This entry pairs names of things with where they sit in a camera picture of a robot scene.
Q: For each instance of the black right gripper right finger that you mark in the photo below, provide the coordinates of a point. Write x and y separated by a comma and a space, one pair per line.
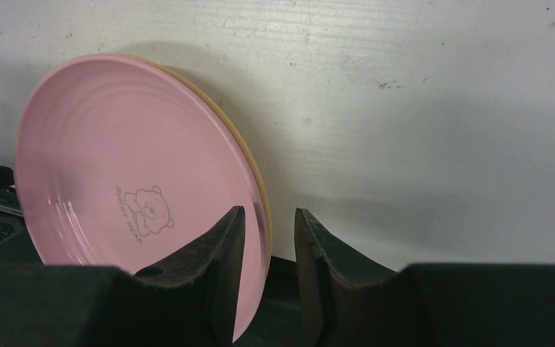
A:
348, 299

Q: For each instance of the tan beige plate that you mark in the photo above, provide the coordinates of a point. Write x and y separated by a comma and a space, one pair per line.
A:
239, 139

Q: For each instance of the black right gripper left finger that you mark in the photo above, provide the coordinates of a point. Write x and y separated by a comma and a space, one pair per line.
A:
188, 298

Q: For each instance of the light pink bear plate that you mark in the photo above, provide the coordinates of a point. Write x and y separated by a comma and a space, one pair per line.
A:
118, 163

